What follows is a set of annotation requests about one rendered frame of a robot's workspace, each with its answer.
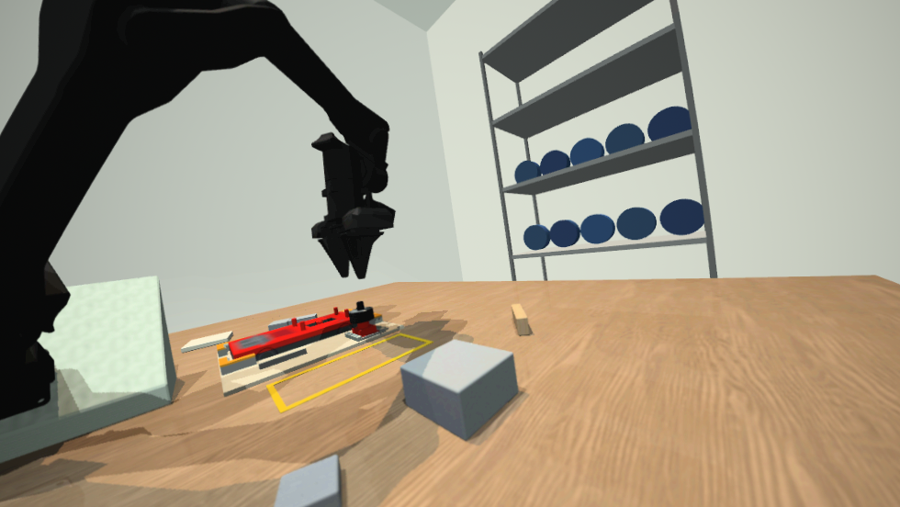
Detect cream flat bar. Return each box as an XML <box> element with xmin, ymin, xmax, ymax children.
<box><xmin>181</xmin><ymin>331</ymin><xmax>233</xmax><ymax>353</ymax></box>

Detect black wheel with grey rim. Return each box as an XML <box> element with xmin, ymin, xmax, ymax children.
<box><xmin>348</xmin><ymin>307</ymin><xmax>375</xmax><ymax>323</ymax></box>

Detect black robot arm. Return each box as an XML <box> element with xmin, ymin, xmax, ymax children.
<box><xmin>0</xmin><ymin>0</ymin><xmax>396</xmax><ymax>420</ymax></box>

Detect small tan wooden block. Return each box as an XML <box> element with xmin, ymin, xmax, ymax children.
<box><xmin>512</xmin><ymin>304</ymin><xmax>529</xmax><ymax>335</ymax></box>

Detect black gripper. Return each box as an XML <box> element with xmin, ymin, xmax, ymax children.
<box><xmin>311</xmin><ymin>178</ymin><xmax>394</xmax><ymax>279</ymax></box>

